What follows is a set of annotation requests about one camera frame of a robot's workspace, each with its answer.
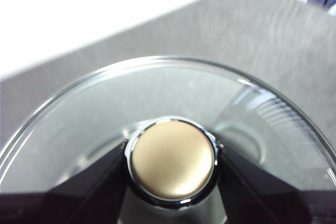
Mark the glass lid with green knob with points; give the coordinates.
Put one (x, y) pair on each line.
(173, 155)

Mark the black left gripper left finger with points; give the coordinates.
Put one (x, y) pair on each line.
(78, 203)

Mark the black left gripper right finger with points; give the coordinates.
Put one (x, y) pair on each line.
(265, 203)

